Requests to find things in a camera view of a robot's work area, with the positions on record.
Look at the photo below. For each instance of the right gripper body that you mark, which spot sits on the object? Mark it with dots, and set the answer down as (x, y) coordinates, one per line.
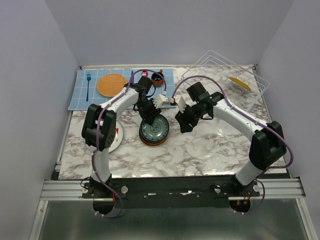
(193, 113)

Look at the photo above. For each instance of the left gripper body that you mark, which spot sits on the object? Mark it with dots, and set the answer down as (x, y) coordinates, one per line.
(145, 106)

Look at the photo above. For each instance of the teal plate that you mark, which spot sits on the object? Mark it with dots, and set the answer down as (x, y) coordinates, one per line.
(158, 130)

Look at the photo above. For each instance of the orange plate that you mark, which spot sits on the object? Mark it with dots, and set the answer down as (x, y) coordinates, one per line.
(153, 144)

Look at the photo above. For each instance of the watermelon pattern plate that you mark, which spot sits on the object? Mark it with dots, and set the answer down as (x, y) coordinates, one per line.
(118, 139)

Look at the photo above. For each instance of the plain yellow plate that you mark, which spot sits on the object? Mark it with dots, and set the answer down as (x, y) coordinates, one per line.
(240, 83)

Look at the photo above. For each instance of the white wire dish rack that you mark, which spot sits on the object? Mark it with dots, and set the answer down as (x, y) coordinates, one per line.
(213, 71)

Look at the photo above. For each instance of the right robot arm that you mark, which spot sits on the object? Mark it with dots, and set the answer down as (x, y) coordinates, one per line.
(266, 139)

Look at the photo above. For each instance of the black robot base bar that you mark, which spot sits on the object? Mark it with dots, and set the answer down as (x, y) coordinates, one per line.
(217, 191)

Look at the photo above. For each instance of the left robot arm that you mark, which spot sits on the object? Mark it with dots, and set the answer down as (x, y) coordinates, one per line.
(99, 129)

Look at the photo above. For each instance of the brown ceramic mug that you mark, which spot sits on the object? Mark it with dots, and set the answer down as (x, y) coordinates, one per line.
(157, 78)

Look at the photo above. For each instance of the iridescent knife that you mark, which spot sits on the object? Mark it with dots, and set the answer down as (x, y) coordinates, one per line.
(132, 76)

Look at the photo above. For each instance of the woven orange trivet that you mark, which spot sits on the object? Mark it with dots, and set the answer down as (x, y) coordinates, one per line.
(111, 84)

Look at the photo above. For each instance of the blue grid placemat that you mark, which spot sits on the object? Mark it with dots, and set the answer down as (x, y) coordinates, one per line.
(78, 101)

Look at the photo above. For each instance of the blue fork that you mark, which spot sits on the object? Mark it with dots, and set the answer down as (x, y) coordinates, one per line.
(88, 78)

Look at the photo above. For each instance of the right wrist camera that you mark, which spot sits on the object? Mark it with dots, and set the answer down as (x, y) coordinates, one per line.
(180, 102)

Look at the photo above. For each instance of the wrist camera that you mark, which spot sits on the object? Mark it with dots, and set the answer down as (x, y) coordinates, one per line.
(161, 100)
(180, 102)

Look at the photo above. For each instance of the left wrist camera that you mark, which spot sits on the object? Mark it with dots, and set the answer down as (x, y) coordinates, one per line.
(161, 100)

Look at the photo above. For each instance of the aluminium frame rail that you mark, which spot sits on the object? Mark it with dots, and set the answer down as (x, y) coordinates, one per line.
(70, 190)

